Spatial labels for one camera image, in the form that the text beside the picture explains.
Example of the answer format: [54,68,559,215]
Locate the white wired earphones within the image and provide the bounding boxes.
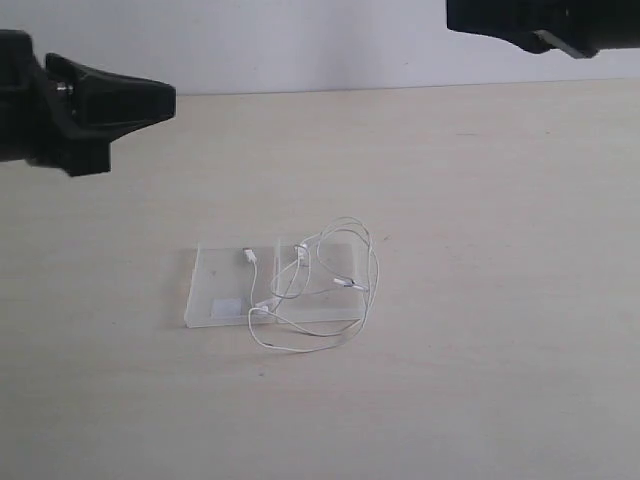
[242,216,380,354]

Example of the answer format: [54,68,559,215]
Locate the clear plastic hinged case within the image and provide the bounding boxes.
[183,238,367,330]

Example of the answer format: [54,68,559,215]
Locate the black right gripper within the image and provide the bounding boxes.
[446,0,639,59]

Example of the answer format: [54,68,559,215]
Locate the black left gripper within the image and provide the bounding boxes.
[1,30,176,177]

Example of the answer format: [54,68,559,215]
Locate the small white paper label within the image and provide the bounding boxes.
[211,298,243,321]

